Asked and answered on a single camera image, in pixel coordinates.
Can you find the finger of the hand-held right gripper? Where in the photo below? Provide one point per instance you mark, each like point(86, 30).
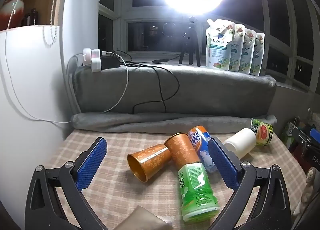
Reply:
point(314, 133)

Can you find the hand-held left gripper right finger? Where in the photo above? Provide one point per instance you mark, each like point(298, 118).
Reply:
point(222, 167)

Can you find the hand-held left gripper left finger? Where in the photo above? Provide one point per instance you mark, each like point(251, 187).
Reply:
point(91, 162)

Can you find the orange patterned cup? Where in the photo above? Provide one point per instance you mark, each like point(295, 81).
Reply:
point(183, 150)
point(150, 161)

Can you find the white cup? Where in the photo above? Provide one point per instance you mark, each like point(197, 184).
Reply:
point(241, 143)

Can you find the person's right hand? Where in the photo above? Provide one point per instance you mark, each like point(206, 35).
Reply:
point(308, 185)

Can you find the green white packet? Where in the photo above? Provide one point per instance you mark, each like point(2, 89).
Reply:
point(290, 133)

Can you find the blue orange snack can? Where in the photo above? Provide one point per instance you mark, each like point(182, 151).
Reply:
point(201, 145)

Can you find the green tea bottle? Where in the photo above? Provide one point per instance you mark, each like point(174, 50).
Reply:
point(197, 192)

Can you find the checked tablecloth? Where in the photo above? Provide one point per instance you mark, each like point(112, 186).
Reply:
point(120, 192)

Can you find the green fruit-label can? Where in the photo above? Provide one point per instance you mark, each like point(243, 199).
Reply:
point(263, 131)

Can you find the grey blanket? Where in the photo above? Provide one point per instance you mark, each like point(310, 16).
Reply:
point(212, 95)

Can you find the brown paper piece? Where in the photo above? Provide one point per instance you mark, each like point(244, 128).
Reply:
point(143, 220)

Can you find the white plug adapter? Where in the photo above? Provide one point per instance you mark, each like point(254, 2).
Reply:
point(96, 64)
point(87, 56)
point(95, 53)

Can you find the white cabinet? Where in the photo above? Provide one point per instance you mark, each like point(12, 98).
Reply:
point(32, 82)

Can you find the black power strip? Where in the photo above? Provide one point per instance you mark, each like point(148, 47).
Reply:
point(110, 61)

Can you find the white refill pouch with spout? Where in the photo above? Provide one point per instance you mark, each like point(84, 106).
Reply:
point(218, 44)

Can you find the black tripod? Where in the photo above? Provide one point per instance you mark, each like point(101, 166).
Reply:
point(191, 42)

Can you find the dark bottles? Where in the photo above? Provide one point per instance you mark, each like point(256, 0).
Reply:
point(31, 17)

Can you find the red white ornament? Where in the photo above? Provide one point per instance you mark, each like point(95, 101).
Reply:
point(12, 2)

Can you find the white window frame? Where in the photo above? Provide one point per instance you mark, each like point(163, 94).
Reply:
point(287, 52)

